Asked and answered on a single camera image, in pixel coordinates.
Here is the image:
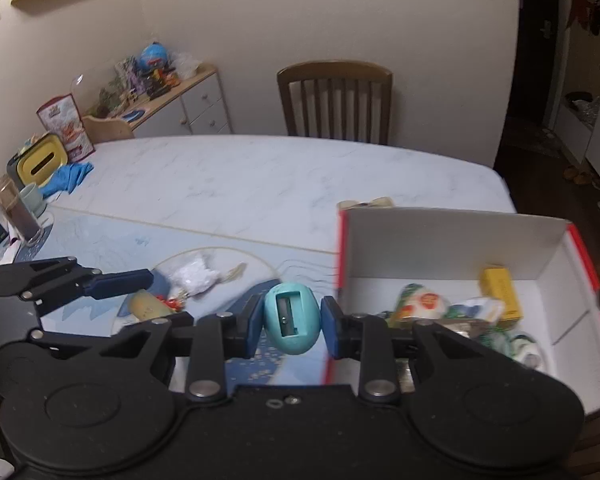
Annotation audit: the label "beige plastic piece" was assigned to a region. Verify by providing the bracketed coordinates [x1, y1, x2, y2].
[336, 196, 397, 212]

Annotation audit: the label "beige tassel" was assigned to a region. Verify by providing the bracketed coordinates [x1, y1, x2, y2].
[219, 261, 247, 282]

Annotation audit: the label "teal egg-shaped pencil sharpener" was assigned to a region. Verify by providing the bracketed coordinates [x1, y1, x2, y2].
[263, 282, 324, 356]

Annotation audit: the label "glass jar dark contents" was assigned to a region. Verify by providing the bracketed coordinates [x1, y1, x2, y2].
[0, 174, 46, 247]

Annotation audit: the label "clear plastic bag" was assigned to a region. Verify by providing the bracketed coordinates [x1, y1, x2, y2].
[172, 52, 202, 79]

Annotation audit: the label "yellow lidded tissue box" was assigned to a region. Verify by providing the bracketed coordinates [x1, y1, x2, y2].
[7, 132, 72, 189]

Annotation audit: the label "white wooden drawer cabinet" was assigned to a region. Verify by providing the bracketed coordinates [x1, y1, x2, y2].
[82, 62, 232, 142]

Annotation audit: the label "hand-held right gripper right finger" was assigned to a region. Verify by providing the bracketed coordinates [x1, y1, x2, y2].
[321, 296, 473, 402]

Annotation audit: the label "wooden slat-back chair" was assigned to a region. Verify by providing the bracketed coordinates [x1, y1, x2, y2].
[276, 61, 394, 146]

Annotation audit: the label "blue white cloth item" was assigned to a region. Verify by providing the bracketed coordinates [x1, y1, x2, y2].
[450, 296, 507, 322]

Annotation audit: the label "beige oval object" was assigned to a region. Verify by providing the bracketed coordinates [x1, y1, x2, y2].
[129, 290, 174, 322]

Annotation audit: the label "green white plush pouch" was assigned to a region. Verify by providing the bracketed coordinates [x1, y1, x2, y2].
[389, 282, 452, 325]

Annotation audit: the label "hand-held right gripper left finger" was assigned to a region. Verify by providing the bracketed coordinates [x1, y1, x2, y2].
[112, 294, 264, 402]

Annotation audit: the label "red white snack box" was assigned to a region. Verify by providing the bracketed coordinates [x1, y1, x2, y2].
[35, 93, 97, 162]

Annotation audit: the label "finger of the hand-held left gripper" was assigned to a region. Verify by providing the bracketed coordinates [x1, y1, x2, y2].
[27, 311, 197, 357]
[0, 256, 154, 317]

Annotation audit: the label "blue cloth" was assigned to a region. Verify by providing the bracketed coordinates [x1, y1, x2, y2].
[39, 161, 95, 196]

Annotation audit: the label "pile of small toys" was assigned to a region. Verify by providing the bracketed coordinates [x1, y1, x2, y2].
[96, 56, 182, 117]

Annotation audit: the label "red white cardboard box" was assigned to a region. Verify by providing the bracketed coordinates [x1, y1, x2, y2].
[320, 204, 600, 417]

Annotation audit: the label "white shelf unit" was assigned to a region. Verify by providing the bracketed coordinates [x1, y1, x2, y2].
[544, 0, 600, 196]

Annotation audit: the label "white green small pouch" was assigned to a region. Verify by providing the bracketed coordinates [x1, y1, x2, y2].
[492, 329, 547, 372]

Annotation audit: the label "brown shoes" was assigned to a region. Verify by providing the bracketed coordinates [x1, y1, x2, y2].
[564, 164, 595, 187]

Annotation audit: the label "crumpled clear plastic wrapper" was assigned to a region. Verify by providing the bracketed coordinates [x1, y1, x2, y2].
[169, 254, 222, 297]

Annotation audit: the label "small yellow box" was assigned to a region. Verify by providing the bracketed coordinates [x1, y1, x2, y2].
[479, 265, 524, 324]

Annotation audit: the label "blue printed place mat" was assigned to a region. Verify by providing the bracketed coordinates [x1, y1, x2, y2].
[0, 207, 342, 392]

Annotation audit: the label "blue globe toy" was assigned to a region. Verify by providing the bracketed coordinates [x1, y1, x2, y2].
[140, 42, 171, 69]

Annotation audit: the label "grey green mug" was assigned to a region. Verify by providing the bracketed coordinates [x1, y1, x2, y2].
[19, 183, 49, 217]

